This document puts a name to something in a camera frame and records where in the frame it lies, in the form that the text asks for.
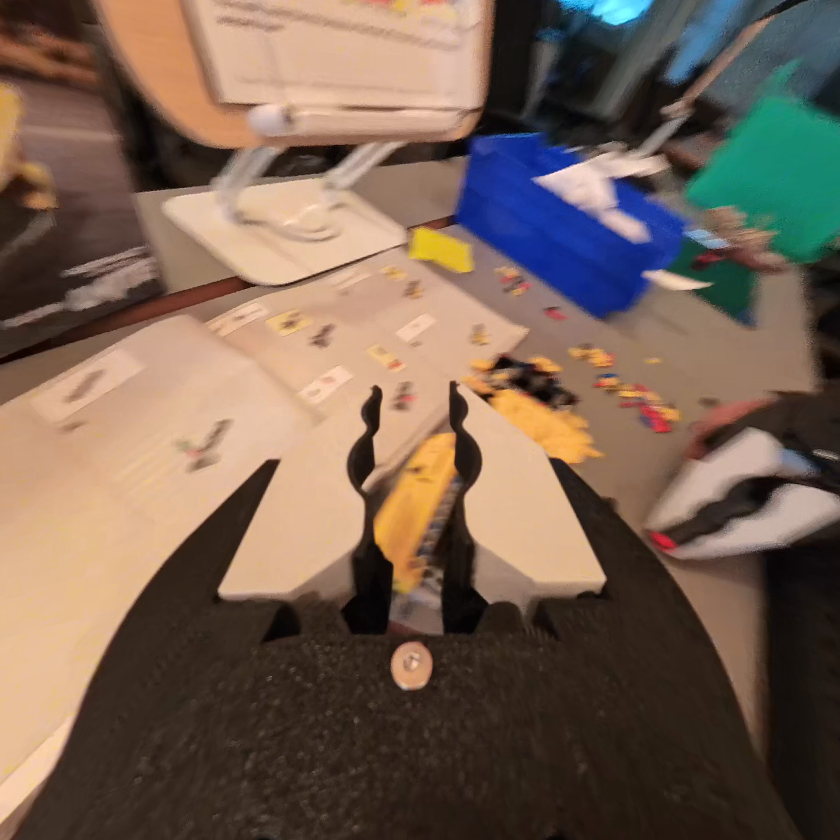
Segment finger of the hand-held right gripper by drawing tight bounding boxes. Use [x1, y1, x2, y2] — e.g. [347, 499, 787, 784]
[655, 494, 840, 561]
[645, 428, 799, 524]

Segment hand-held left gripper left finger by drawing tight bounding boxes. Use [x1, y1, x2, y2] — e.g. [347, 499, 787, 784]
[217, 385, 385, 614]

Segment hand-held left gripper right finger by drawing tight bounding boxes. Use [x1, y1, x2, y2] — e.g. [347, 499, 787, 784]
[448, 381, 607, 611]

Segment grey desk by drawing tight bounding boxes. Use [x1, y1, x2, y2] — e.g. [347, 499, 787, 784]
[0, 154, 821, 840]

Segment person's right hand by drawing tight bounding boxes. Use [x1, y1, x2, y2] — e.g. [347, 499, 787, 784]
[686, 394, 782, 460]

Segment scattered coloured brick pins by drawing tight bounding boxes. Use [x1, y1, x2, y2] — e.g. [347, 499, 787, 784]
[492, 262, 683, 435]

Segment open instruction booklet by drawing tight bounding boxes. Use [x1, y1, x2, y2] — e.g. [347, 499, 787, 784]
[0, 246, 531, 788]

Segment green storage bin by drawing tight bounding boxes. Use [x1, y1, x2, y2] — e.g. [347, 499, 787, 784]
[663, 59, 840, 324]

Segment blue storage bin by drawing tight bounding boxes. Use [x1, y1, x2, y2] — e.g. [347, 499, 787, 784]
[456, 133, 686, 319]

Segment yellow paper note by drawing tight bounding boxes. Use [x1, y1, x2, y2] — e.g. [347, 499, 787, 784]
[408, 226, 475, 273]

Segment crumpled white paper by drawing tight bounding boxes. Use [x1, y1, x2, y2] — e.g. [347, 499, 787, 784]
[532, 141, 713, 291]

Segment toy car set box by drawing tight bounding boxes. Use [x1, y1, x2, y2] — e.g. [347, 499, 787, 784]
[0, 0, 165, 358]

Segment printed paper sheet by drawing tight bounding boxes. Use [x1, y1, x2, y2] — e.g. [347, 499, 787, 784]
[180, 0, 493, 109]

